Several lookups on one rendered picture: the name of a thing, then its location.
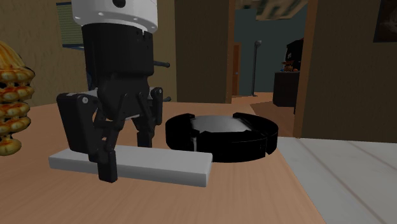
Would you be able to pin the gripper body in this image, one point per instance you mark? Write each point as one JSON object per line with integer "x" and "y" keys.
{"x": 118, "y": 56}

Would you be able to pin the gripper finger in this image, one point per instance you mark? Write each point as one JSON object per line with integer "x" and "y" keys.
{"x": 76, "y": 124}
{"x": 145, "y": 136}

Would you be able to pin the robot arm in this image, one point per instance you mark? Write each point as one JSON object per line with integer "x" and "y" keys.
{"x": 114, "y": 14}

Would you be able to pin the flat white rectangular box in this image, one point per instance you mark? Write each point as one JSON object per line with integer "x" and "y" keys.
{"x": 161, "y": 167}

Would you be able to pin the window with blinds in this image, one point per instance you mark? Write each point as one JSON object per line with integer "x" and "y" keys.
{"x": 69, "y": 28}

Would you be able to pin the black round robot vacuum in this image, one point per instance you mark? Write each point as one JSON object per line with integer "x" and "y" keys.
{"x": 235, "y": 145}

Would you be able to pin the brown wooden door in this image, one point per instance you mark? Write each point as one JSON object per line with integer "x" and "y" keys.
{"x": 236, "y": 69}

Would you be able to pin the grey floor lamp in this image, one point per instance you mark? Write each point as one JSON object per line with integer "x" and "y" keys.
{"x": 255, "y": 68}

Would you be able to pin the dark cabinet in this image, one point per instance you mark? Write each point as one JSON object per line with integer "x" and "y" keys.
{"x": 285, "y": 88}

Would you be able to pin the dark framed wall picture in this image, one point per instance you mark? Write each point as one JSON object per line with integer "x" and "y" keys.
{"x": 386, "y": 21}

